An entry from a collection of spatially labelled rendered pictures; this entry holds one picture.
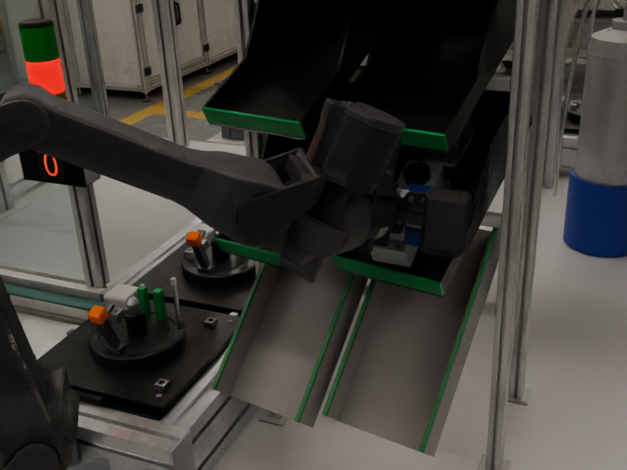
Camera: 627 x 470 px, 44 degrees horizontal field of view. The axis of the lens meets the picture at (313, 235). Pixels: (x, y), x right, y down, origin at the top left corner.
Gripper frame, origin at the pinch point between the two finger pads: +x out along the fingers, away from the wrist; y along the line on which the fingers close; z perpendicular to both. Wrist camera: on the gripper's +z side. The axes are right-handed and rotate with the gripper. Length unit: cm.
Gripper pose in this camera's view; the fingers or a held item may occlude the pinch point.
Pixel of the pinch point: (391, 206)
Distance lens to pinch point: 80.4
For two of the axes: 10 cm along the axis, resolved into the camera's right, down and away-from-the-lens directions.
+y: -8.9, -1.5, 4.3
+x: 4.5, -1.2, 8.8
